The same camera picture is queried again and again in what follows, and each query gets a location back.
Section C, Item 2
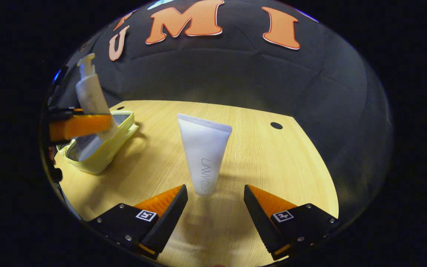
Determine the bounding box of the pale yellow suitcase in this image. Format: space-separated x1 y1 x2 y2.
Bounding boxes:
56 110 140 175

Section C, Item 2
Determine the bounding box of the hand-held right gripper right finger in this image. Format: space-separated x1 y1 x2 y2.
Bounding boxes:
243 184 342 261

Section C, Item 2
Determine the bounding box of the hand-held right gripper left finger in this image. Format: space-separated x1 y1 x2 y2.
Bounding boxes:
87 184 189 260

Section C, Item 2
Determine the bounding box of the white squeeze tube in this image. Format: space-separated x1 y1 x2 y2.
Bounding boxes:
178 113 233 198

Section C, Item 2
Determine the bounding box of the white pump bottle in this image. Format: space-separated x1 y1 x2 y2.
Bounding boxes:
75 53 120 141

